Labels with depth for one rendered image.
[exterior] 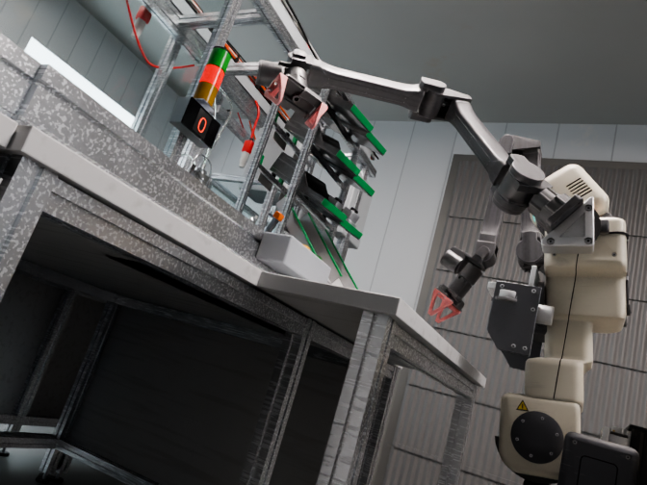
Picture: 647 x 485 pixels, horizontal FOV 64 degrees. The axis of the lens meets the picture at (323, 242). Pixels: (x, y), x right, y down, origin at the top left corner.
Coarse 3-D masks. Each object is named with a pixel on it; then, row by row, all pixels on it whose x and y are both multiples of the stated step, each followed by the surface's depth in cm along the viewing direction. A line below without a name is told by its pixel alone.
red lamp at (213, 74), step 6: (210, 66) 128; (216, 66) 128; (204, 72) 128; (210, 72) 128; (216, 72) 128; (222, 72) 130; (204, 78) 127; (210, 78) 127; (216, 78) 128; (222, 78) 131; (216, 84) 128
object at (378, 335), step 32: (384, 320) 82; (352, 352) 83; (384, 352) 83; (416, 352) 101; (352, 384) 81; (448, 384) 126; (352, 416) 79; (352, 448) 77; (448, 448) 148; (320, 480) 78; (352, 480) 78; (448, 480) 145
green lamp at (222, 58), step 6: (216, 48) 130; (210, 54) 131; (216, 54) 129; (222, 54) 130; (228, 54) 131; (210, 60) 129; (216, 60) 129; (222, 60) 129; (228, 60) 131; (222, 66) 130
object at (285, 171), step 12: (288, 156) 167; (276, 168) 168; (288, 168) 165; (288, 180) 163; (300, 180) 160; (312, 180) 175; (300, 192) 168; (312, 192) 155; (324, 192) 170; (324, 204) 152; (336, 216) 158
